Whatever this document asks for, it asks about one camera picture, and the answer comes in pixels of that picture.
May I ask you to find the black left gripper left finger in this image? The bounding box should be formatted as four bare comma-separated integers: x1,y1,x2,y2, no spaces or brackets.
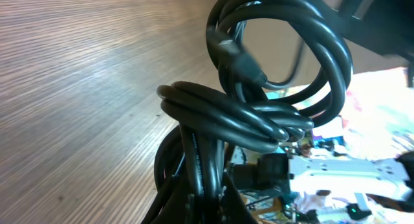
141,173,194,224

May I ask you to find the black cable bundle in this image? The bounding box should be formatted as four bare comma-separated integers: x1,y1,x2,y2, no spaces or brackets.
153,0,354,199

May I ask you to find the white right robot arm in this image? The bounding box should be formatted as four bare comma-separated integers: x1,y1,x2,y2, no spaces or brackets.
226,153,413,207

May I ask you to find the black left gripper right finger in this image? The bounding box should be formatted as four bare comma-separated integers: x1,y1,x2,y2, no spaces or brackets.
221,172,257,224

